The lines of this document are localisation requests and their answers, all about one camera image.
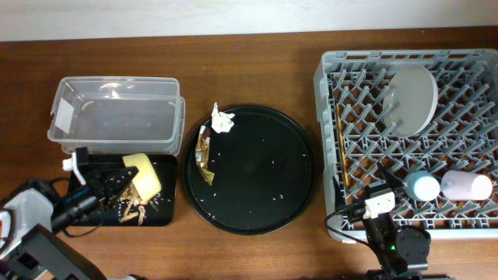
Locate brown gold snack wrapper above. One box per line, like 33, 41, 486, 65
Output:
195, 125, 215, 186

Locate wooden chopstick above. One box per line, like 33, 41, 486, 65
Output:
335, 105, 349, 189

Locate clear plastic bin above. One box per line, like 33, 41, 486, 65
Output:
47, 76, 186, 156

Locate grey round plate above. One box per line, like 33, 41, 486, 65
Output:
382, 65, 438, 137

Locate yellow bowl with food scraps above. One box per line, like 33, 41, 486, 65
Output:
122, 153, 162, 201

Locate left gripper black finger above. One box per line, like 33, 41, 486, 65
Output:
105, 183, 135, 208
99, 166, 139, 187

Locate white tissue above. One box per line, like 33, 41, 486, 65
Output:
211, 102, 235, 133

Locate pink cup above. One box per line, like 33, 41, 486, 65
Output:
441, 170, 493, 201

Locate spilled food scraps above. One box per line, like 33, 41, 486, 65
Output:
114, 186, 174, 226

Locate black rectangular tray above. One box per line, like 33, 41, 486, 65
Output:
74, 154, 177, 226

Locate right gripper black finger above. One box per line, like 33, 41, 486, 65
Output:
332, 177, 346, 210
377, 162, 404, 191

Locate light blue cup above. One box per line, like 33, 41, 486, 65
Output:
403, 170, 440, 201

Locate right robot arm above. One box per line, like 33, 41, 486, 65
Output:
324, 162, 431, 279

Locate black round tray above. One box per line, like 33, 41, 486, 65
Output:
181, 105, 318, 236

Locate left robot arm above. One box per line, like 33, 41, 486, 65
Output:
1, 166, 139, 280

